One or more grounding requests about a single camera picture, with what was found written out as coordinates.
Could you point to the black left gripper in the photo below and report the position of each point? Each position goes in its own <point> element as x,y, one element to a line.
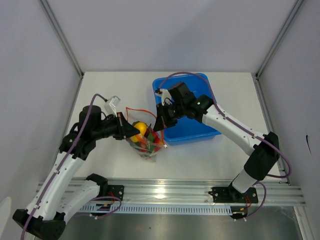
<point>128,130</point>

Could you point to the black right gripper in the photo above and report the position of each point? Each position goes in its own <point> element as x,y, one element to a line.
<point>162,122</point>

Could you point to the orange mango slice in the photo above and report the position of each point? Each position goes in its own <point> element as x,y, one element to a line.
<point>142,127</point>

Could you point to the red lychee bunch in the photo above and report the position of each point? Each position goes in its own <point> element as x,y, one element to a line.
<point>150,144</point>

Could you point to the green cucumber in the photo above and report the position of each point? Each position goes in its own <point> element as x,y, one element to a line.
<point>134,146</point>

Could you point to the clear zip top bag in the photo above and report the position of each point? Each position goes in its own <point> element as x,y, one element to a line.
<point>143,115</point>

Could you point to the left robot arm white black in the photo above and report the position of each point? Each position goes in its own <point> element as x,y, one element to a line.
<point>47,215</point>

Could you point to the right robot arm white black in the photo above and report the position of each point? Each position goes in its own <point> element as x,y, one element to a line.
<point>261,149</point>

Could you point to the blue plastic bin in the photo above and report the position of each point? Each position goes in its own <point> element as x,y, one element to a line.
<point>187,130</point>

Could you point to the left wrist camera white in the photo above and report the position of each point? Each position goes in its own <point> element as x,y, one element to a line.
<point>110,105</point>

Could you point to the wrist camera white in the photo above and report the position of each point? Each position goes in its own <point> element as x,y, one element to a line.
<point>110,105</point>
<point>166,98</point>

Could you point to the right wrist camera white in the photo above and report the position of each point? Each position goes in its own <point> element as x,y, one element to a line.
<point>166,98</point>

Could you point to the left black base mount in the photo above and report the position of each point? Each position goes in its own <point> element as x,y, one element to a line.
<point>110,191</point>

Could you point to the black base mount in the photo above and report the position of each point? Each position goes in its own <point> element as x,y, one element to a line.
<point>110,191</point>
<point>221,194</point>

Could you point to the white slotted cable duct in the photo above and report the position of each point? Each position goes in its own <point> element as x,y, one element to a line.
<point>157,209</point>

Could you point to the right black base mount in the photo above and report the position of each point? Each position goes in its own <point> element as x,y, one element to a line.
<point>221,194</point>

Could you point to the aluminium mounting rail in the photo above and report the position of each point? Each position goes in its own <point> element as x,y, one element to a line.
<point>195,192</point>

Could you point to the left aluminium frame post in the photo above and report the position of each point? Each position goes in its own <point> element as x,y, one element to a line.
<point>57,29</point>

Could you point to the aluminium frame post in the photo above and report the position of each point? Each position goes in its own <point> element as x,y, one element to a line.
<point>285,27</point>
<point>57,29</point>

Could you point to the right aluminium frame post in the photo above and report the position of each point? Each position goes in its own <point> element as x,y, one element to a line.
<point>285,27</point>

